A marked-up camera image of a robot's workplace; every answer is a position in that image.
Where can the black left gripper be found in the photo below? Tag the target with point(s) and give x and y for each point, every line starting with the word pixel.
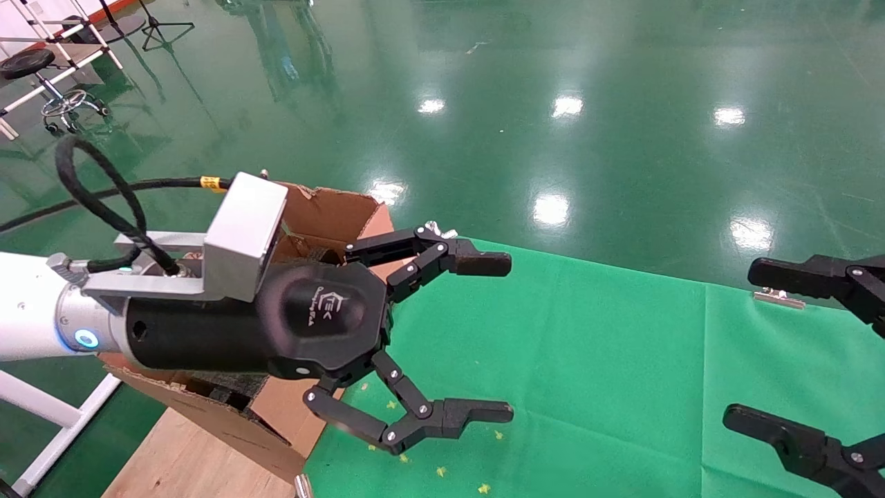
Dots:
pixel 311 321

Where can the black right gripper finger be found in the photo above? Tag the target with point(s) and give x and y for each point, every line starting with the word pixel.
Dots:
pixel 795 441
pixel 788 277

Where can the large open cardboard carton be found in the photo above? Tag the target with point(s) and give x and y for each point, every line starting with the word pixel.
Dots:
pixel 228 425

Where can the silver metal clip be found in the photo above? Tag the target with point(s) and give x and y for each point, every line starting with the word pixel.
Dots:
pixel 302 486
pixel 435 228
pixel 778 297

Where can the green cloth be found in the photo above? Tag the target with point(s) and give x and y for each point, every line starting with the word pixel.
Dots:
pixel 622 387

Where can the black foam block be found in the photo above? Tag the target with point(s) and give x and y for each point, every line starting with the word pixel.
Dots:
pixel 321 254
pixel 235 387

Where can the wooden board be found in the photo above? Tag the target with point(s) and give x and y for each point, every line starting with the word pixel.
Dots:
pixel 180 467

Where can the black tripod stand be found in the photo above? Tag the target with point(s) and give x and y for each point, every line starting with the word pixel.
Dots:
pixel 166 31

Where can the black round stand base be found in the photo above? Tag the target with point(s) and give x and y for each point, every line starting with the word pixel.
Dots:
pixel 110 28

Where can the white tube rack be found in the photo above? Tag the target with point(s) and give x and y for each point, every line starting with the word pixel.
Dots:
pixel 69 62

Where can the black round stool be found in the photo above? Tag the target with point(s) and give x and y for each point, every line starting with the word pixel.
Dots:
pixel 28 62

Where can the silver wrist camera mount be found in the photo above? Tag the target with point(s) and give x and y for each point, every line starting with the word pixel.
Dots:
pixel 242 232

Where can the white metal frame leg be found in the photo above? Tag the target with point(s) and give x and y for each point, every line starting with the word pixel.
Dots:
pixel 41 408

